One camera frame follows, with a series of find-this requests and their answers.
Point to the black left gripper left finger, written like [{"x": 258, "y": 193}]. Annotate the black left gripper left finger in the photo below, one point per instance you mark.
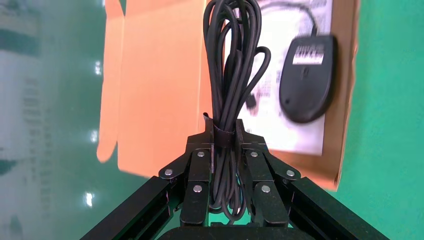
[{"x": 198, "y": 172}]

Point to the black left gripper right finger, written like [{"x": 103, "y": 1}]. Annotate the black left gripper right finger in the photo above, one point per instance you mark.
[{"x": 260, "y": 172}]

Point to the orange cardboard box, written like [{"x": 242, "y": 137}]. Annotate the orange cardboard box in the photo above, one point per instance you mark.
[{"x": 159, "y": 99}]

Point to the white printed instruction sheet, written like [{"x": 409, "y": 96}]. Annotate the white printed instruction sheet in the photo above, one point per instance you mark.
[{"x": 291, "y": 136}]

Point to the green table mat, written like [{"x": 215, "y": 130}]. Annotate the green table mat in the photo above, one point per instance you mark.
[{"x": 391, "y": 132}]

